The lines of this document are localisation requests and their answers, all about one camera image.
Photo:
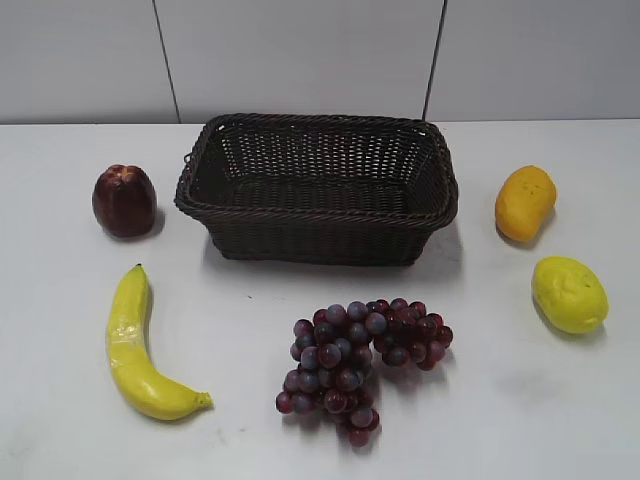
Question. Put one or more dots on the yellow lemon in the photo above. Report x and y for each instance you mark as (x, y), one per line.
(569, 294)

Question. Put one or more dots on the dark woven wicker basket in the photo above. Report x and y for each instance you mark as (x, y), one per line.
(320, 189)

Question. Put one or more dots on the bunch of red grapes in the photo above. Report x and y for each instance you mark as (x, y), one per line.
(334, 354)

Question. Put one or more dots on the dark red apple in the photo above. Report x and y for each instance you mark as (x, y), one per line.
(124, 201)

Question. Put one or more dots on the orange yellow mango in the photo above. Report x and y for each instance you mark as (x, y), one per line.
(525, 200)

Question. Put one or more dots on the yellow banana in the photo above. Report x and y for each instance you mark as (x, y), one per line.
(139, 382)

